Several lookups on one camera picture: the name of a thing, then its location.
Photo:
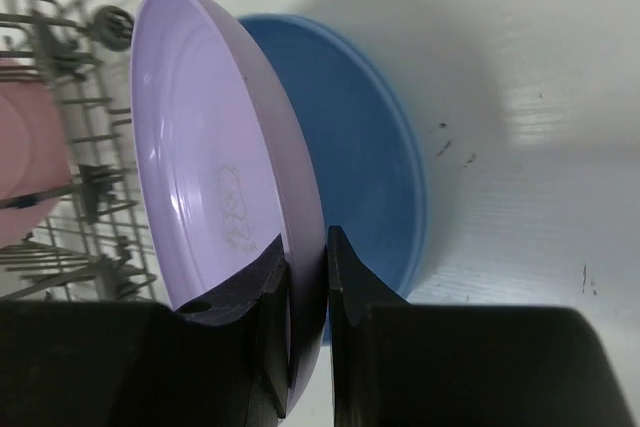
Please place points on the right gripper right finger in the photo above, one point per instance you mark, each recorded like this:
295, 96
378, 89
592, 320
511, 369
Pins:
395, 363

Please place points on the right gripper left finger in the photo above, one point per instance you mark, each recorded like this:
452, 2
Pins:
219, 360

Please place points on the grey wire dish rack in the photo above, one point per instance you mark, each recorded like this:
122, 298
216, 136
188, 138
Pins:
96, 243

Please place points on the blue plate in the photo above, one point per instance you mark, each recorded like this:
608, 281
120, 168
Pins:
365, 154

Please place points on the purple plate front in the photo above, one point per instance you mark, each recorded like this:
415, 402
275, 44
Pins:
223, 165

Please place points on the pink plate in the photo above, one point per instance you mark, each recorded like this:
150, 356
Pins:
34, 155

